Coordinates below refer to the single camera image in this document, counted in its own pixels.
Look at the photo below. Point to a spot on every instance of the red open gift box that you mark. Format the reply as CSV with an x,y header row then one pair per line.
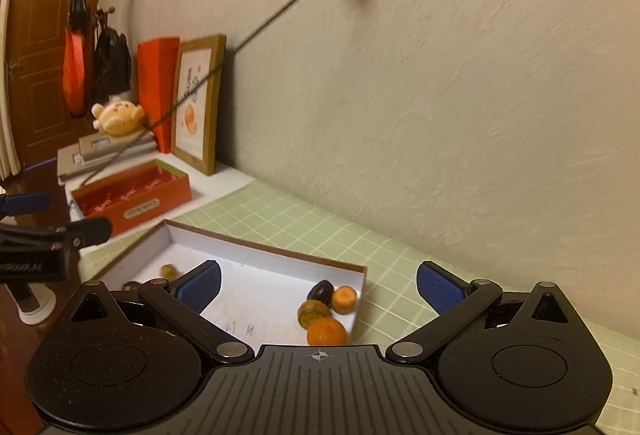
x,y
134,195

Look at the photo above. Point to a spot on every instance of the small orange fruit front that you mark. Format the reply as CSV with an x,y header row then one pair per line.
x,y
344,300

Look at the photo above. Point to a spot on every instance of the brown wooden door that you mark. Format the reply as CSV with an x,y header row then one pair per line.
x,y
41,123

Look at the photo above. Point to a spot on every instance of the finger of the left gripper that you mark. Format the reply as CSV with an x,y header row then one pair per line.
x,y
79,234
12,205

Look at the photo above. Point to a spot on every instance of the small orange fruit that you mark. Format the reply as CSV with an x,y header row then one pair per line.
x,y
344,300
169,272

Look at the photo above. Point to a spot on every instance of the wooden framed orange picture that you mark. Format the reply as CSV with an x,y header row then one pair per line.
x,y
196,94

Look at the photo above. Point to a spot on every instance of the white shallow cardboard tray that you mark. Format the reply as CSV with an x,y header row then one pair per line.
x,y
261,287

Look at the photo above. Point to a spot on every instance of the small orange tangerine piece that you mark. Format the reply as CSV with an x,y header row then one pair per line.
x,y
131,287

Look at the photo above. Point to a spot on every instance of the yellow plush toy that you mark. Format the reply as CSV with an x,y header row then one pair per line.
x,y
117,118

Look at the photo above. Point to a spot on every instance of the red paper envelope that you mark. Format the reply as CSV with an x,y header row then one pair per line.
x,y
156,67

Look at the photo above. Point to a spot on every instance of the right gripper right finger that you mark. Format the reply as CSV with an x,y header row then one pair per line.
x,y
479,322

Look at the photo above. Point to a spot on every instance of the black hanging bag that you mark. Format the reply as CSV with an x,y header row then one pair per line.
x,y
112,65

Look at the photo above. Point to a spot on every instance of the dark brown date fruit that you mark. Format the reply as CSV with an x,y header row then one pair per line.
x,y
322,292

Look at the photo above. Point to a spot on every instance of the white round base object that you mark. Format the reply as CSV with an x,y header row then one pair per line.
x,y
37,304

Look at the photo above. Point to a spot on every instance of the orange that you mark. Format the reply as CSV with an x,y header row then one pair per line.
x,y
326,331

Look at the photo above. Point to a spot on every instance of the red hanging bag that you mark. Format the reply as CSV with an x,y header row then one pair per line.
x,y
74,62

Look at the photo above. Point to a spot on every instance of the small greenish kumquat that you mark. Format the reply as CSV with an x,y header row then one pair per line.
x,y
310,311

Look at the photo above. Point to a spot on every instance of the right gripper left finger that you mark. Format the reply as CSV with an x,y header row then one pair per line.
x,y
158,322

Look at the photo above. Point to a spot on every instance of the grey stacked books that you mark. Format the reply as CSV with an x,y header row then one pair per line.
x,y
89,153

